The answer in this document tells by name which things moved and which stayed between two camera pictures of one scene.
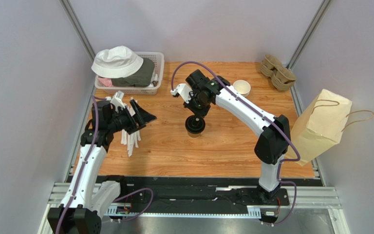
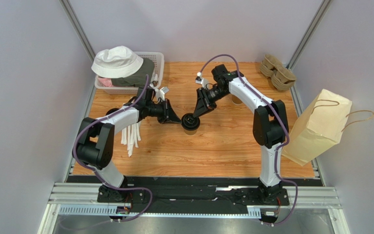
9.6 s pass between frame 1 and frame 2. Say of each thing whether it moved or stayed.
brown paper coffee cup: moved
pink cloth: stayed
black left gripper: moved
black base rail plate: stayed
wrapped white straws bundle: stayed
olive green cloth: stayed
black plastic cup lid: moved
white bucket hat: stayed
